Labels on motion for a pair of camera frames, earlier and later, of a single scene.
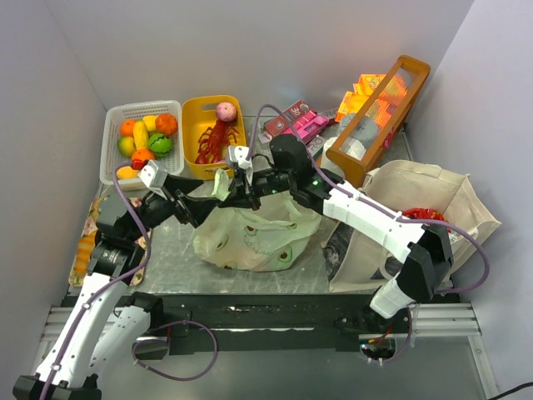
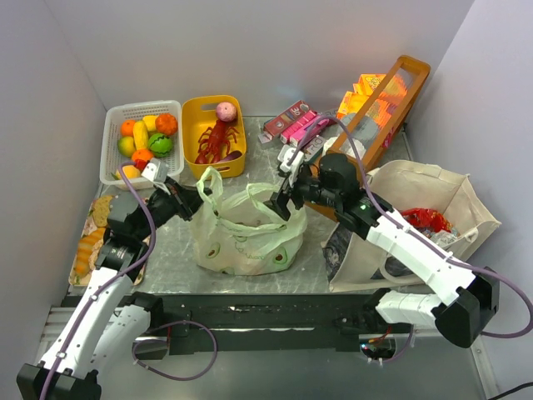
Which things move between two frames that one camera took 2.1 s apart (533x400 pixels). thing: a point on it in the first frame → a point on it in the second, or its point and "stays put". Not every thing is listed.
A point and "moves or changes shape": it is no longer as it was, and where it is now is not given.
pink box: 308,126 stays put
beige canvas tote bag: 356,260 stays put
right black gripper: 248,190 → 291,193
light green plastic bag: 242,238 moves or changes shape
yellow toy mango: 127,172 stays put
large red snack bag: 423,213 stays put
